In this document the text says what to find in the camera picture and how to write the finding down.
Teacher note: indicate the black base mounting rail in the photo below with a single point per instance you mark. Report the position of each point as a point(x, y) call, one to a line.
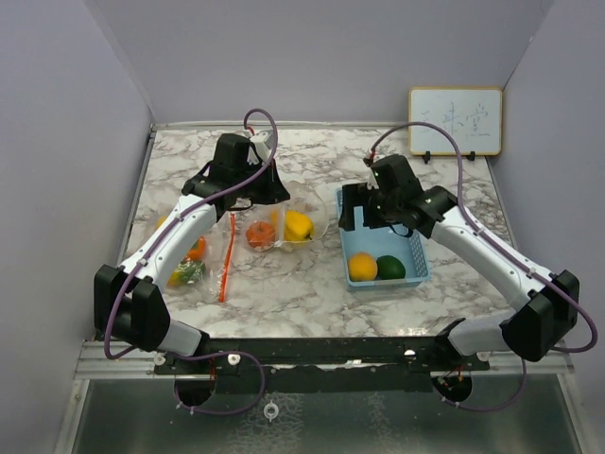
point(323, 365)

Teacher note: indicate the clear zip top bag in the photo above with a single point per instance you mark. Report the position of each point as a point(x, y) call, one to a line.
point(217, 260)

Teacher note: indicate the small whiteboard with writing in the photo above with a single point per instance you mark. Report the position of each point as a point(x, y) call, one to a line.
point(471, 115)

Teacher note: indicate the yellow bell pepper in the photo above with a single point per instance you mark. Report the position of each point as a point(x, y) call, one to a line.
point(298, 226)

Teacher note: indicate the bumpy red orange tangerine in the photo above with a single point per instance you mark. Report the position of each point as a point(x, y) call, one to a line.
point(260, 235)

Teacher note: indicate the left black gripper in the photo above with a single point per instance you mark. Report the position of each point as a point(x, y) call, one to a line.
point(275, 190)

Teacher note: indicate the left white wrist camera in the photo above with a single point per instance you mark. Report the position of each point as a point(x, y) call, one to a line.
point(261, 146)

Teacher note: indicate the green avocado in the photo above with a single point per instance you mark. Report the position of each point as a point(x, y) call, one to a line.
point(390, 268)

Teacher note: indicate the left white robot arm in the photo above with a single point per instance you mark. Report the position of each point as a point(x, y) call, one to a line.
point(128, 298)

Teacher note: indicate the yellow orange peach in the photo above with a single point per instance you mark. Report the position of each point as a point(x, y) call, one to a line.
point(362, 267)

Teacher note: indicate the light blue plastic basket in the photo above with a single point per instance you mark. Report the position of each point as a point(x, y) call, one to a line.
point(392, 240)

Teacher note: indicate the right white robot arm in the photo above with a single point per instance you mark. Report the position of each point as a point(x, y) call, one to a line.
point(541, 302)

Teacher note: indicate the green yellow mango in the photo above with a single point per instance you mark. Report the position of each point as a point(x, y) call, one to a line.
point(188, 272)

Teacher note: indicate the orange bell pepper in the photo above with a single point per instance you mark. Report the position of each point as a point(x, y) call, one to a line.
point(275, 219)

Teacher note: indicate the clear zip bag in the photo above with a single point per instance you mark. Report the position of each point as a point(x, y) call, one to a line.
point(303, 199)
point(217, 260)

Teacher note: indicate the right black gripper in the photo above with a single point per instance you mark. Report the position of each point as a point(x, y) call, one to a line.
point(356, 195)

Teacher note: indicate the orange tomato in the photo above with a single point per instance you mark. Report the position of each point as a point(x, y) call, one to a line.
point(197, 251)

